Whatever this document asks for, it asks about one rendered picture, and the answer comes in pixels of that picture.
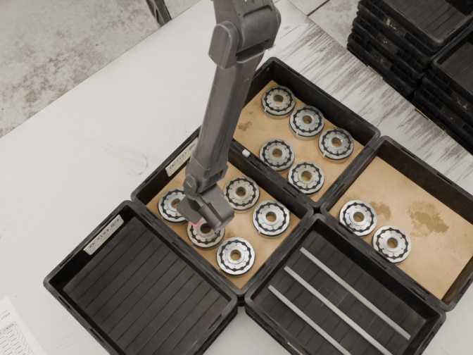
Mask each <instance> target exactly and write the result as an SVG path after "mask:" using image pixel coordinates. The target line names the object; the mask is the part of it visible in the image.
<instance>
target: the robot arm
mask: <svg viewBox="0 0 473 355"><path fill-rule="evenodd" d="M210 1H212V2H213V7H214V12H215V21H216V26H215V27H214V28H213V33H212V37H211V41H210V46H209V50H208V55H209V57H210V58H211V60H212V61H213V62H214V63H215V64H216V69H215V75H214V78H213V83H212V86H211V89H210V94H209V97H208V103H207V106H206V111H205V114H204V117H203V122H202V126H201V131H200V134H199V137H198V141H197V144H196V147H195V149H194V150H193V151H192V153H191V158H190V161H187V166H186V169H185V172H184V175H185V179H184V182H183V185H182V186H183V187H184V194H185V197H184V198H183V199H182V200H181V201H180V202H179V203H178V205H177V208H176V210H177V212H178V213H179V214H180V215H182V216H183V217H184V218H185V219H186V220H187V221H188V222H190V223H191V224H192V225H193V226H194V227H195V228H197V227H198V226H199V225H200V223H201V221H200V219H202V218H204V220H205V221H206V222H207V223H208V224H209V226H211V228H212V229H213V230H214V231H215V232H218V231H219V230H221V229H223V228H224V227H225V226H226V225H227V224H228V223H230V222H231V221H232V219H233V218H234V217H235V215H234V209H233V208H232V207H231V205H230V204H229V202H228V201H227V200H226V199H225V194H224V192H223V191H222V189H221V188H220V187H219V186H218V184H217V182H219V181H220V180H222V179H223V178H225V176H226V173H227V170H228V168H229V166H228V165H227V162H228V152H229V147H230V144H231V142H232V138H233V136H234V132H235V130H236V127H237V123H238V121H239V117H240V115H241V111H242V108H243V106H244V102H245V100H246V96H247V94H248V90H249V87H250V85H251V81H252V79H253V76H254V74H255V71H256V69H257V67H258V65H259V64H260V62H261V61H262V59H263V56H264V54H265V50H267V49H269V48H272V47H273V45H274V42H275V39H276V36H277V33H278V31H279V27H280V25H281V22H282V17H281V13H280V12H279V9H278V8H277V7H276V6H275V5H274V3H273V0H246V1H245V0H210Z"/></svg>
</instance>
